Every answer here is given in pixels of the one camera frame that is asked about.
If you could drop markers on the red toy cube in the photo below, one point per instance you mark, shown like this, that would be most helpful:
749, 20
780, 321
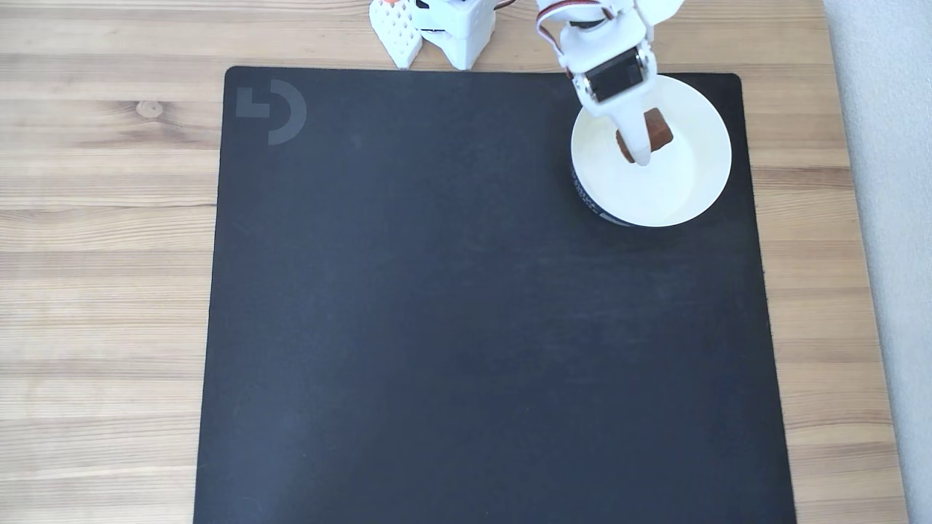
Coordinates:
659, 131

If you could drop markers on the black mouse mat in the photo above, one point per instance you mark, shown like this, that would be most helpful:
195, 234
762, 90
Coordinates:
437, 327

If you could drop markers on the white round plate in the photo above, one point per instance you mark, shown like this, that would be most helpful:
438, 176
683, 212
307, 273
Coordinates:
670, 189

